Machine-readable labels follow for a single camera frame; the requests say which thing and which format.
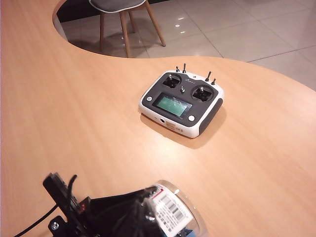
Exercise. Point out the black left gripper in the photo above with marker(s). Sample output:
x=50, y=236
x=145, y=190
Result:
x=79, y=222

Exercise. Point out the clear plastic clip jar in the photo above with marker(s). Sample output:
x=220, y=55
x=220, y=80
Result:
x=177, y=212

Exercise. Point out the small teal binder clip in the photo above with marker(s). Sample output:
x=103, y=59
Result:
x=188, y=233

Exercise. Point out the white black remote controller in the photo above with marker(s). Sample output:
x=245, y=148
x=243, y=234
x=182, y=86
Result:
x=172, y=103

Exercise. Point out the white shell chair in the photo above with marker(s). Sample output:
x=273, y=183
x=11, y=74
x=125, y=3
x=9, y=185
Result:
x=126, y=29

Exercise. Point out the dark seat cushion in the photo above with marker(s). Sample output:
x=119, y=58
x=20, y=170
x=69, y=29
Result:
x=116, y=3

